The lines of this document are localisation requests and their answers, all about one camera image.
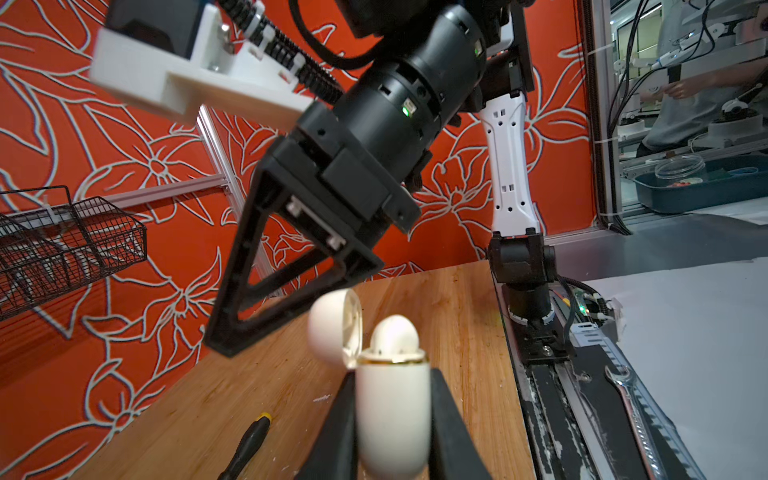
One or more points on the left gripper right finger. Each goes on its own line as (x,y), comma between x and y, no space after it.
(452,454)

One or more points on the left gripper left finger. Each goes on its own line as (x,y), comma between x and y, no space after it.
(334,452)

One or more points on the person in grey shirt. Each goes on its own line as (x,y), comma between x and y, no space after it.
(688,106)

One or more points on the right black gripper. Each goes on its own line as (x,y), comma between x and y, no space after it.
(342,178)

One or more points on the white earbud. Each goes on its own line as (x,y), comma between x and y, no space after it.
(396,339)

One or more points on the black wire wall basket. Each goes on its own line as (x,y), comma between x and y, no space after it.
(62,245)

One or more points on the silver wrench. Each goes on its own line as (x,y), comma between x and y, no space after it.
(624,380)

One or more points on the teal plastic tray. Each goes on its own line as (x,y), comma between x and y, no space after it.
(725,181)

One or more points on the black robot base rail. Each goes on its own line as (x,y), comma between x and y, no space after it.
(574,417)

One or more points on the white earbuds charging case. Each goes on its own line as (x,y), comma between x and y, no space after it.
(392,399)

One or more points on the yellow black handled screwdriver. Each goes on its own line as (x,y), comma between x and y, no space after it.
(248,446)

